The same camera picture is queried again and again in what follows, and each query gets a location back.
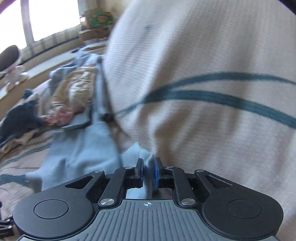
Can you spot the beige waffle pillow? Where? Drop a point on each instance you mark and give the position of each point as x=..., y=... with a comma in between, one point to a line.
x=210, y=84

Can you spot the cream printed garment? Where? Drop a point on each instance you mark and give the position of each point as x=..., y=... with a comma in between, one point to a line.
x=75, y=90

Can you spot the striped beige bedspread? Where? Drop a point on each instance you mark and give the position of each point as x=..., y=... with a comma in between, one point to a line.
x=17, y=163

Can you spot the dark blue fleece garment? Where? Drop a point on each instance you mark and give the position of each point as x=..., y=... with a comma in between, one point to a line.
x=21, y=119

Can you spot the pink garment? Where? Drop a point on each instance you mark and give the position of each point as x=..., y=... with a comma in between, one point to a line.
x=61, y=116

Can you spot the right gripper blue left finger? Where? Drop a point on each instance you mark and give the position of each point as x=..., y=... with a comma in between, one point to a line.
x=115, y=185

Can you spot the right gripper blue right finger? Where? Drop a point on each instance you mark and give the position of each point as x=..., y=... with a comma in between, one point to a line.
x=175, y=179

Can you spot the light blue hoodie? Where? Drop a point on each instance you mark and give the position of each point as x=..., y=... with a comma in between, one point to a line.
x=86, y=144

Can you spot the green printed box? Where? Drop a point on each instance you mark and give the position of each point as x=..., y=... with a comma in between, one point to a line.
x=101, y=19

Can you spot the white plush toy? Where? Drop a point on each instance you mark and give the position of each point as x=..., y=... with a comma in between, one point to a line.
x=14, y=73

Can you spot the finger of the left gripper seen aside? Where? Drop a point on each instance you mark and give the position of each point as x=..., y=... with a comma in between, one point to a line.
x=6, y=228

